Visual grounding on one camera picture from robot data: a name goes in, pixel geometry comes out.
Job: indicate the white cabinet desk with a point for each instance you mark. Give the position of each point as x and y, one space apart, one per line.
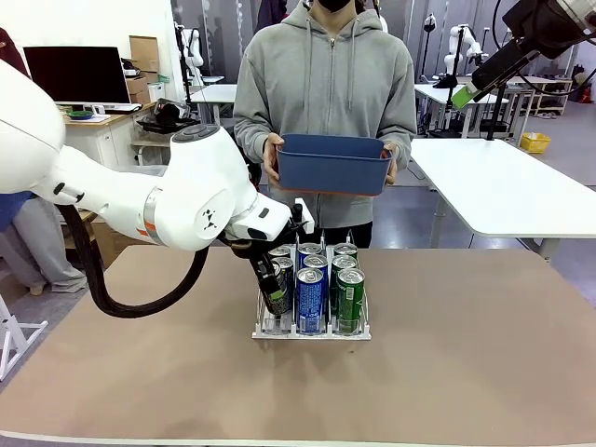
112 139

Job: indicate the large white table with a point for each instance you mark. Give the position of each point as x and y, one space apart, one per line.
503 186

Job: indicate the black face mask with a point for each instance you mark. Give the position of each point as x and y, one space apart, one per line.
334 4

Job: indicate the white background table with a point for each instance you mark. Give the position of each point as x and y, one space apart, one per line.
437 93
216 91

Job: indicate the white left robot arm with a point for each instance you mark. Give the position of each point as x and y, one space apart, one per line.
139 195

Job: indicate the upright cardboard sheet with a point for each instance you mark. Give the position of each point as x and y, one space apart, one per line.
144 51

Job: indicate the person's right hand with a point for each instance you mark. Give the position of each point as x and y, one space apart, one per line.
271 158

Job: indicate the green bowl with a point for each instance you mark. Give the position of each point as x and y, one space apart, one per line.
79 114

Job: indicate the blue plastic bin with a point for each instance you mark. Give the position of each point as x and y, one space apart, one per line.
333 170

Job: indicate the black trousers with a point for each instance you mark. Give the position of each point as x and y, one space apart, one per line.
347 235

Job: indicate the grey sleeved left forearm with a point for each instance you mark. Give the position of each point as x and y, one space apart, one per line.
402 137

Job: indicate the black grey headset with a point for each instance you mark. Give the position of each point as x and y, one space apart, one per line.
170 112

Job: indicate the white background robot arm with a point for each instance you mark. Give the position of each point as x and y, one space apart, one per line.
193 46
454 51

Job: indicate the yellow plastic bin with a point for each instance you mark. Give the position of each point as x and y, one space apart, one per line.
535 142

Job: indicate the white wooden stand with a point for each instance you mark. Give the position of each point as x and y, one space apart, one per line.
18 330

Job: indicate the person in grey hoodie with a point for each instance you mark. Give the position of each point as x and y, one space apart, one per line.
326 79

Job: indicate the grey sleeved right forearm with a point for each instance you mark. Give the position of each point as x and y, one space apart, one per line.
251 132

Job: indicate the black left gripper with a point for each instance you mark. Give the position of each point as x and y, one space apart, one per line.
251 249

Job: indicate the person's left hand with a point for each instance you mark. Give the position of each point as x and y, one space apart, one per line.
393 165

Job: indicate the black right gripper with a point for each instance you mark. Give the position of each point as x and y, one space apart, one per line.
540 25

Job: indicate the large cardboard box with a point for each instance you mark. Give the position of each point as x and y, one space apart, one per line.
109 244

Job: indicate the black computer monitor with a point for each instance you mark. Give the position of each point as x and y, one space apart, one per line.
74 74

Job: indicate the wooden shelf unit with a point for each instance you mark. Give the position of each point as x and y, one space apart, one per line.
554 93

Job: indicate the black tripod stand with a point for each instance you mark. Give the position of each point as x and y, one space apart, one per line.
498 116
449 79

